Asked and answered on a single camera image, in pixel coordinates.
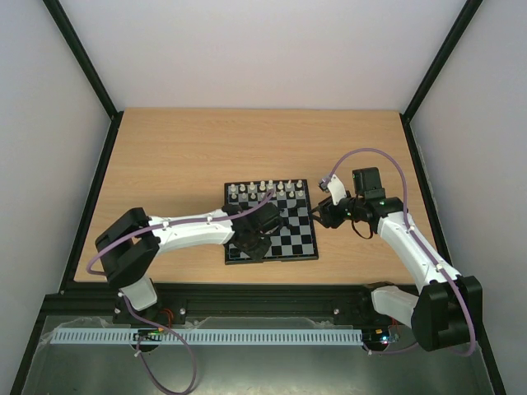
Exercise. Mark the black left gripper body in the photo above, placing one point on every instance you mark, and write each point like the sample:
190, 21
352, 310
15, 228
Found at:
253, 250

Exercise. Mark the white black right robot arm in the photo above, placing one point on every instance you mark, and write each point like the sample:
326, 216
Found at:
448, 307

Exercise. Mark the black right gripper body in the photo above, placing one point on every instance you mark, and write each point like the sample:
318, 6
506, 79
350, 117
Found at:
327, 211

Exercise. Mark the black right frame post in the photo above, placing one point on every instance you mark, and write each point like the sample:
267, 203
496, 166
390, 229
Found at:
455, 33

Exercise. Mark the grey slotted cable duct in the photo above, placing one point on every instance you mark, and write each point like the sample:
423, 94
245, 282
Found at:
208, 337

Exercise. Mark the black frame post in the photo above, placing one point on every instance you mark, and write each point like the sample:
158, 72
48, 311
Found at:
66, 28
455, 33

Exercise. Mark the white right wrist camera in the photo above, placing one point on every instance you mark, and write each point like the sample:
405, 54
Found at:
334, 186

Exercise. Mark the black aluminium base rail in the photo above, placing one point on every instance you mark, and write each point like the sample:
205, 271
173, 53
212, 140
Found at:
181, 303

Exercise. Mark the black left frame post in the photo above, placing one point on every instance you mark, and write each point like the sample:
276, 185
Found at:
66, 28

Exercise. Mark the black and grey chessboard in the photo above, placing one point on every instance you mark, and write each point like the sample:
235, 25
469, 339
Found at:
289, 223

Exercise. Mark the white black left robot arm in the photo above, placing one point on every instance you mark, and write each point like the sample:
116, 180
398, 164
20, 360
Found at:
126, 250

